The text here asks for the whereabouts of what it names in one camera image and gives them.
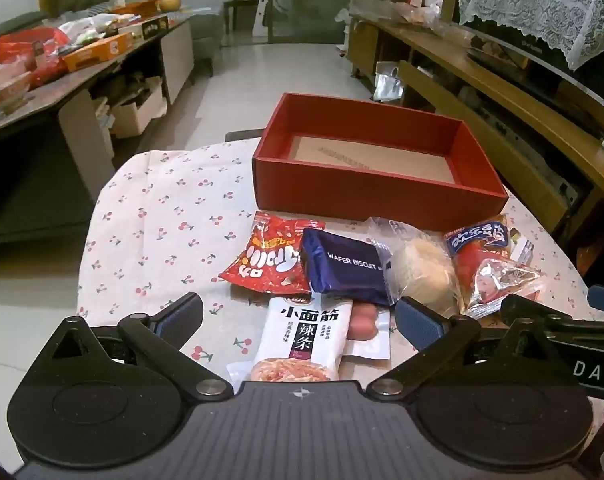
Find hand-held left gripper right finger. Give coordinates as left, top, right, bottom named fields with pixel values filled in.
left=367, top=297, right=577, bottom=404

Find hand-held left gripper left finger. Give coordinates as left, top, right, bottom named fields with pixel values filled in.
left=36, top=292, right=235, bottom=404

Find small clear foil packet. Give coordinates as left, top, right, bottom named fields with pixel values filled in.
left=464, top=257, right=545, bottom=321

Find clear round cake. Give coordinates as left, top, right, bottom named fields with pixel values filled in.
left=364, top=216, right=460, bottom=318

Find clear pink sausage packet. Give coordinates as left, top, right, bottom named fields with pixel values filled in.
left=339, top=302, right=393, bottom=361

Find red and blue sausage packet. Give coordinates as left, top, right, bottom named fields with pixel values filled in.
left=443, top=215, right=512, bottom=306

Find dark blue wafer packet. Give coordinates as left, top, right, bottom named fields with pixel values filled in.
left=300, top=227, right=393, bottom=307

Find red snack packet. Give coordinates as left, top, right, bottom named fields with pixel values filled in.
left=218, top=211, right=327, bottom=295

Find white spicy strips packet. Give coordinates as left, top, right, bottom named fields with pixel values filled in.
left=227, top=295, right=355, bottom=386

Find red cardboard box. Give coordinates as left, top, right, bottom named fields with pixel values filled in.
left=252, top=92, right=510, bottom=233

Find small white printed packet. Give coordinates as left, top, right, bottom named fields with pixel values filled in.
left=509, top=228, right=536, bottom=263

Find cherry print tablecloth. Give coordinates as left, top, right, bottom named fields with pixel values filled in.
left=77, top=137, right=604, bottom=391

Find open cardboard box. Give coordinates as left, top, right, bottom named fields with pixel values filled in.
left=109, top=77, right=165, bottom=139

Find black television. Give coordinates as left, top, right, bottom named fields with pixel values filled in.
left=447, top=0, right=604, bottom=131

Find wooden television cabinet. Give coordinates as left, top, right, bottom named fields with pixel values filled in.
left=347, top=10, right=604, bottom=241

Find silver plastic bag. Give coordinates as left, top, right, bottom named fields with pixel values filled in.
left=374, top=61, right=405, bottom=101

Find grey coffee table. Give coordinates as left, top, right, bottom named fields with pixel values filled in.
left=0, top=15, right=197, bottom=176

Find orange flat box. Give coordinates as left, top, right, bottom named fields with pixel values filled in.
left=62, top=31, right=135, bottom=72

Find grey sofa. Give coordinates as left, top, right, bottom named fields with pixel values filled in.
left=189, top=5, right=225, bottom=78

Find black labelled box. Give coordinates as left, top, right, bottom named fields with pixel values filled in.
left=132, top=15, right=170, bottom=41

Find white lace cloth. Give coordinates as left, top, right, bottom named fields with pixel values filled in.
left=458, top=0, right=604, bottom=71

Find pile of white bags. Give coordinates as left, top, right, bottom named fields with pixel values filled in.
left=57, top=12, right=133, bottom=43

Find clear plastic bags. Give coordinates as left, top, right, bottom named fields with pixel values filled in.
left=382, top=2, right=462, bottom=36

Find red plastic bag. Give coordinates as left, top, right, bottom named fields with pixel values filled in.
left=0, top=27, right=70, bottom=86

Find orange basket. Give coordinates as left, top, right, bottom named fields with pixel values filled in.
left=111, top=0, right=161, bottom=17

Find glass door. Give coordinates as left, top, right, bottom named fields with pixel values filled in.
left=269, top=0, right=347, bottom=43

